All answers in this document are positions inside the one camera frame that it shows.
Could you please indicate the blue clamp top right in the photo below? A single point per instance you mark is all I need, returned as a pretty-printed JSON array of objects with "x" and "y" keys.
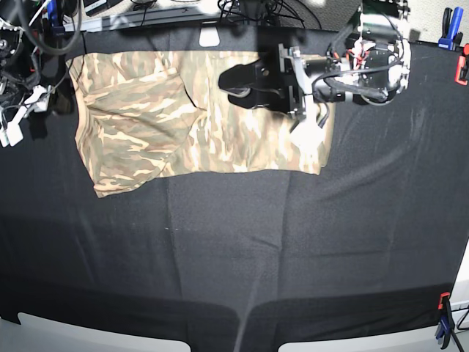
[{"x": 451, "y": 36}]

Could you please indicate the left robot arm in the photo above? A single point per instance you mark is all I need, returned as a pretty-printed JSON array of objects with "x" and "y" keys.
[{"x": 369, "y": 58}]

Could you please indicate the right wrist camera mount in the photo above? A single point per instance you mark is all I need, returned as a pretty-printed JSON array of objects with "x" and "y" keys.
[{"x": 38, "y": 102}]

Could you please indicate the orange clamp top right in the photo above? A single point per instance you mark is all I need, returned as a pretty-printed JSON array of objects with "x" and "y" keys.
[{"x": 461, "y": 75}]

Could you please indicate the orange clamp bottom right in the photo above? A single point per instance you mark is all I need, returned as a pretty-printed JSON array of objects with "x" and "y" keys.
[{"x": 446, "y": 324}]

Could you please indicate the white tape patch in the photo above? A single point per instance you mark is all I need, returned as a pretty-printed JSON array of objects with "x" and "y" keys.
[{"x": 209, "y": 36}]

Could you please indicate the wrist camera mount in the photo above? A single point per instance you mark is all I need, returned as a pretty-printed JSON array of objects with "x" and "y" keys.
[
  {"x": 38, "y": 102},
  {"x": 307, "y": 135}
]

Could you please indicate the blue clamp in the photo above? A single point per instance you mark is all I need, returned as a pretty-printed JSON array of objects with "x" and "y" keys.
[
  {"x": 55, "y": 18},
  {"x": 451, "y": 36}
]

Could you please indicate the blue clamp top left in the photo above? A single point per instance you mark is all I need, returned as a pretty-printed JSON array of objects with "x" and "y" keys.
[{"x": 55, "y": 18}]

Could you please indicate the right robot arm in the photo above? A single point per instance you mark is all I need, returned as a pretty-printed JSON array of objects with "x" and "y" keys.
[{"x": 20, "y": 59}]

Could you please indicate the orange clamp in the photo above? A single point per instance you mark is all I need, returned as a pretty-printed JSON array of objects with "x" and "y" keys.
[
  {"x": 446, "y": 324},
  {"x": 461, "y": 75}
]

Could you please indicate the camouflage t-shirt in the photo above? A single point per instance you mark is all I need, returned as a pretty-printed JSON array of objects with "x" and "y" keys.
[{"x": 149, "y": 114}]

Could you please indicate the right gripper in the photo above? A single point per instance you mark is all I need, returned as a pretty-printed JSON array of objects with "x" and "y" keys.
[{"x": 61, "y": 100}]

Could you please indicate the black table cloth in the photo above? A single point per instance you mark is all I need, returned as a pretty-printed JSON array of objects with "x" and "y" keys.
[{"x": 247, "y": 261}]

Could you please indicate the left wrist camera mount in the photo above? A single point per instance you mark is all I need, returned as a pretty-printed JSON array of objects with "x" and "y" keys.
[{"x": 307, "y": 135}]

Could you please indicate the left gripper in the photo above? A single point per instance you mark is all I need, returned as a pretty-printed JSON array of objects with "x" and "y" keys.
[{"x": 274, "y": 84}]

